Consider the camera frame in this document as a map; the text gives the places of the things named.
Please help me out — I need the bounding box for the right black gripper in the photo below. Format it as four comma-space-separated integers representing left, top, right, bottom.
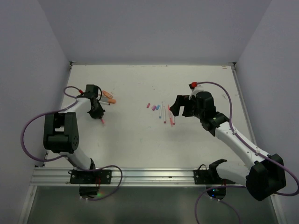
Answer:
170, 94, 204, 119

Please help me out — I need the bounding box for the pink capped pen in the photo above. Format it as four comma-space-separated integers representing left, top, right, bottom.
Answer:
168, 105, 175, 125

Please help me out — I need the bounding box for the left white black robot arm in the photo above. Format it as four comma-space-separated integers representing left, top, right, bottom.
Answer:
43, 84, 105, 183

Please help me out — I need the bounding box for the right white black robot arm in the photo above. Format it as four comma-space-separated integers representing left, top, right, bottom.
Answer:
170, 91, 286, 201

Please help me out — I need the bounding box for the orange capped pen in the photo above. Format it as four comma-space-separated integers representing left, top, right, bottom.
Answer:
100, 98, 116, 104
102, 91, 113, 99

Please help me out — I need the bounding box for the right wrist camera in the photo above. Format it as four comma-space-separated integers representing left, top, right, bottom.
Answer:
189, 82, 204, 98

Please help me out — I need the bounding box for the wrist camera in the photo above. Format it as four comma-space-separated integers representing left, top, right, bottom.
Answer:
85, 84, 100, 97
189, 82, 204, 98

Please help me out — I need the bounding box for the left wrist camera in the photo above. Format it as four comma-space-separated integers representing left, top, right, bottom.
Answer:
85, 84, 100, 97

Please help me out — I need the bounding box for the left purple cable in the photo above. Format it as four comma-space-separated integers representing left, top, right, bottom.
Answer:
20, 86, 82, 162

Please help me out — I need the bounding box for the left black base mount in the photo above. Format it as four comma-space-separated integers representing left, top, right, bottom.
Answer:
68, 169, 112, 200

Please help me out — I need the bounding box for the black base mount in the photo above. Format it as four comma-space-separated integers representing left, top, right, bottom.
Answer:
68, 169, 112, 200
193, 159, 235, 200

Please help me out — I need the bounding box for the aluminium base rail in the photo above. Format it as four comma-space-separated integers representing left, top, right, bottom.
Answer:
29, 167, 246, 187

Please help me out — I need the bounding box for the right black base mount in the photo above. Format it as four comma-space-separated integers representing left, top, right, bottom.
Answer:
193, 159, 235, 200

